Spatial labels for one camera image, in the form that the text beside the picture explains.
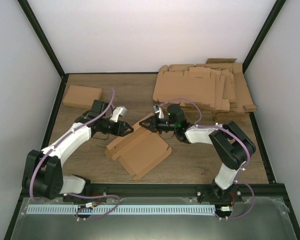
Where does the black corner post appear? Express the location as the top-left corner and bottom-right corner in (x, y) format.
(242, 0), (286, 73)
(16, 0), (66, 79)

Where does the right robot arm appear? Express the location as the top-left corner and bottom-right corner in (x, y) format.
(139, 104), (256, 202)

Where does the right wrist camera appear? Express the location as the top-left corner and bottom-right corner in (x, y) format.
(153, 104), (165, 119)

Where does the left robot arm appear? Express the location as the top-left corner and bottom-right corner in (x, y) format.
(22, 100), (134, 202)

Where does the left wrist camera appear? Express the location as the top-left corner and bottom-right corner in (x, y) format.
(109, 106), (128, 123)

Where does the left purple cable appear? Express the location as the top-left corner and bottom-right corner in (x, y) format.
(29, 87), (121, 223)

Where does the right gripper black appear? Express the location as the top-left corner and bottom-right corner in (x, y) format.
(139, 114), (177, 135)

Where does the right black corner post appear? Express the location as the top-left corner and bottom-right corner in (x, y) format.
(242, 0), (286, 73)

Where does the black aluminium frame rail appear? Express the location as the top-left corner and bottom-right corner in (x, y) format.
(22, 182), (286, 204)

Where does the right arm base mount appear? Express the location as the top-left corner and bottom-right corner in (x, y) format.
(195, 180), (242, 203)

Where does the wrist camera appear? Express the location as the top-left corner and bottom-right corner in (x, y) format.
(153, 104), (165, 119)
(109, 106), (128, 123)

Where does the left black corner post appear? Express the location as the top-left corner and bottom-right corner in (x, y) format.
(16, 0), (66, 79)

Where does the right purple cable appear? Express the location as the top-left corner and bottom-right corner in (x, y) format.
(157, 97), (256, 222)

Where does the stack of flat cardboard sheets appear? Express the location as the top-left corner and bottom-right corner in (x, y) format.
(152, 58), (257, 122)

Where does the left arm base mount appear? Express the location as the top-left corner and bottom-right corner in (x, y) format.
(62, 176), (108, 203)

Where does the light blue slotted cable duct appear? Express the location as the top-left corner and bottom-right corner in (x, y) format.
(26, 204), (216, 216)

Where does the folded brown cardboard box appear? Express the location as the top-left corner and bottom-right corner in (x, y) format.
(62, 85), (103, 109)

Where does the purple cable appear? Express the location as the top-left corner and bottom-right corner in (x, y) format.
(29, 87), (121, 223)
(157, 97), (256, 222)

